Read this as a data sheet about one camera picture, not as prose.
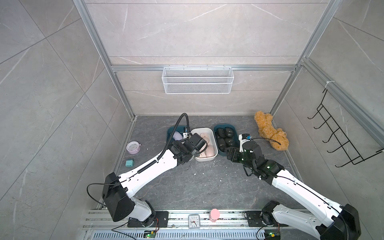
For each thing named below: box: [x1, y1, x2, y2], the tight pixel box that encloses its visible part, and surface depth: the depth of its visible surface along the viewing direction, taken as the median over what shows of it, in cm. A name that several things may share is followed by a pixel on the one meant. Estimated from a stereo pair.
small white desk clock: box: [188, 214, 201, 230], surface depth 73 cm
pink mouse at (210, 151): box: [205, 144, 216, 158], surface depth 97 cm
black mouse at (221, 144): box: [217, 138, 226, 152], surface depth 97 cm
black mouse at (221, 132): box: [218, 128, 226, 138], surface depth 105 cm
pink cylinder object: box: [209, 208, 220, 223], surface depth 69 cm
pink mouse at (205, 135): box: [200, 132, 210, 140], surface depth 107 cm
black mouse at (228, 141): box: [224, 137, 234, 147], surface depth 99 cm
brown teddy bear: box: [254, 111, 289, 151], surface depth 100 cm
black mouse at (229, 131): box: [225, 127, 234, 137], surface depth 105 cm
